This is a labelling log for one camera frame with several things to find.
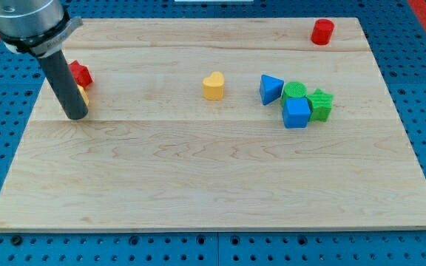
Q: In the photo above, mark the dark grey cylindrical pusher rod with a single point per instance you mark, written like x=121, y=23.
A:
x=63, y=84

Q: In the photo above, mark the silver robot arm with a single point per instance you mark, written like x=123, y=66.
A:
x=39, y=28

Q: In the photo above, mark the red star block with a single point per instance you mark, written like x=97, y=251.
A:
x=81, y=74

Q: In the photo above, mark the green star block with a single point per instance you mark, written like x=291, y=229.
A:
x=320, y=104

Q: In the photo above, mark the yellow block behind rod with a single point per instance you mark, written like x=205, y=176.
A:
x=83, y=95

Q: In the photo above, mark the wooden board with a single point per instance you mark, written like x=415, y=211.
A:
x=153, y=155

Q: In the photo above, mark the yellow heart block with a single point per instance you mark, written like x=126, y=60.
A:
x=213, y=86

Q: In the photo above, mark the blue triangle block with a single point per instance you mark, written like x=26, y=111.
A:
x=270, y=89

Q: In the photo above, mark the green cylinder block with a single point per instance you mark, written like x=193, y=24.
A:
x=293, y=89

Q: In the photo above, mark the blue cube block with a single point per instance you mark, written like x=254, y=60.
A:
x=296, y=113

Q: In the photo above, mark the red cylinder block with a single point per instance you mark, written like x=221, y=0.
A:
x=322, y=31

